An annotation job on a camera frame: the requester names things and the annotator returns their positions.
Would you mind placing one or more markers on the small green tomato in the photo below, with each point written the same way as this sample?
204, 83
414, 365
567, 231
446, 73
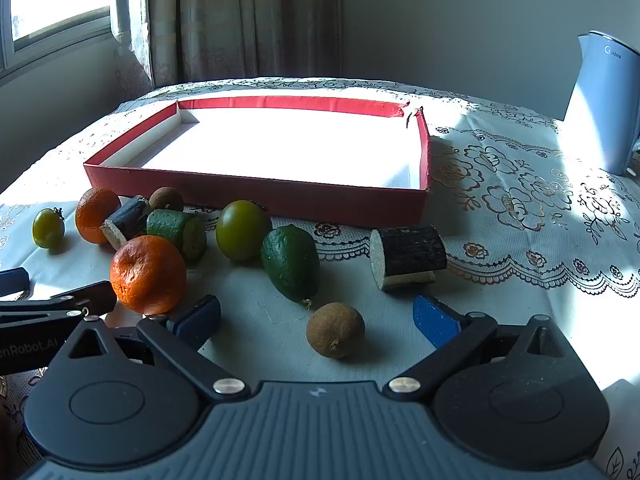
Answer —
48, 230

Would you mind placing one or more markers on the red cardboard box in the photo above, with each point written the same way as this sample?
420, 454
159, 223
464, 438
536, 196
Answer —
280, 150

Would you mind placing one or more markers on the small orange mandarin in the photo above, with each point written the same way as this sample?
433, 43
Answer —
92, 212

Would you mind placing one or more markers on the light blue electric kettle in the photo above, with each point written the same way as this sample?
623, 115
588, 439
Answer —
597, 105

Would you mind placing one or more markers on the large orange mandarin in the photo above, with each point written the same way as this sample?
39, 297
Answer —
148, 275

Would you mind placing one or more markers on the green cucumber piece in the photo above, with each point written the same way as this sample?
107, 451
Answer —
172, 230

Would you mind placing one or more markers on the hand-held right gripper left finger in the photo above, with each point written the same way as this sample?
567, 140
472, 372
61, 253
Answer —
197, 320

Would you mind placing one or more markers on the large brown round fruit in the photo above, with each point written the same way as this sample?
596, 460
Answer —
335, 330

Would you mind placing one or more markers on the large green round tomato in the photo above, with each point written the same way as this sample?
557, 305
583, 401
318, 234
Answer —
243, 230

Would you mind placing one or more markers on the green avocado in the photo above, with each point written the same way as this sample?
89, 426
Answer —
290, 262

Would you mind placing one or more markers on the small brown round fruit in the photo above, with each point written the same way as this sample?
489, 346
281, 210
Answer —
167, 198

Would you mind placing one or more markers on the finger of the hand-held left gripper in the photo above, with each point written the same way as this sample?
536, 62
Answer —
95, 297
12, 282

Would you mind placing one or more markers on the dark cucumber chunk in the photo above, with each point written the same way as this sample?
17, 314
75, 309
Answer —
412, 252

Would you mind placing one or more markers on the beige patterned curtain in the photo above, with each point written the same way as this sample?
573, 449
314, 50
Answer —
240, 20

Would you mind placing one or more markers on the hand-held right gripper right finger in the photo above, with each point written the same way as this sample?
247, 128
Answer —
435, 322

